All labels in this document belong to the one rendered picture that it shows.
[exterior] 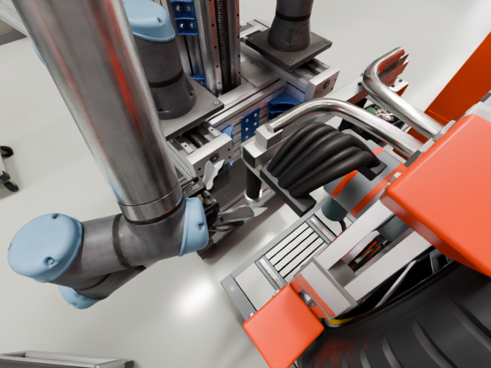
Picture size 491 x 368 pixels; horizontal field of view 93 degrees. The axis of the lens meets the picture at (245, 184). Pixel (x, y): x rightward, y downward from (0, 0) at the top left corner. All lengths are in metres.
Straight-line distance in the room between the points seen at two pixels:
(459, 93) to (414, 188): 0.78
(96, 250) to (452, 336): 0.34
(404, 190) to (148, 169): 0.22
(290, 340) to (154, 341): 1.00
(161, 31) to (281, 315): 0.56
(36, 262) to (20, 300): 1.33
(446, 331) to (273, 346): 0.21
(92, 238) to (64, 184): 1.54
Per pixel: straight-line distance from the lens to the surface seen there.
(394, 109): 0.47
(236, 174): 1.27
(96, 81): 0.24
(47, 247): 0.34
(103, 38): 0.24
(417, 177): 0.19
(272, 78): 0.96
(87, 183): 1.79
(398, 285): 0.46
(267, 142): 0.36
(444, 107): 0.98
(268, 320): 0.38
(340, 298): 0.31
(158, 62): 0.61
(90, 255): 0.34
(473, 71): 0.93
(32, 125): 2.41
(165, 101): 0.66
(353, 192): 0.49
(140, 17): 0.59
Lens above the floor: 1.26
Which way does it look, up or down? 58 degrees down
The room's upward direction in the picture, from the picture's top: straight up
